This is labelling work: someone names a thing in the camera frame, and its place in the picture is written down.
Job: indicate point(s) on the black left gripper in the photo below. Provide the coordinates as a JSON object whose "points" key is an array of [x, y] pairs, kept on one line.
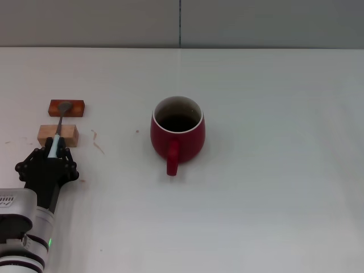
{"points": [[45, 182]]}

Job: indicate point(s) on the red ceramic cup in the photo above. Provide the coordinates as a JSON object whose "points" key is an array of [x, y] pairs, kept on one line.
{"points": [[187, 142]]}

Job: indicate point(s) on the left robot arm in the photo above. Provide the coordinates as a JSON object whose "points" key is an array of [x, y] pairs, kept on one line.
{"points": [[28, 256]]}

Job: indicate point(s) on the light wooden block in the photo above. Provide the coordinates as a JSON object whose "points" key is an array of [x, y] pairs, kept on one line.
{"points": [[69, 135]]}

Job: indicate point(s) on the dark reddish wooden block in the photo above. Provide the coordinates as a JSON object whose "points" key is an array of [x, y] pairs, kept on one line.
{"points": [[78, 109]]}

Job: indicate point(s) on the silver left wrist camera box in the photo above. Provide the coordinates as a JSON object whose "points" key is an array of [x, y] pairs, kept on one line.
{"points": [[17, 204]]}

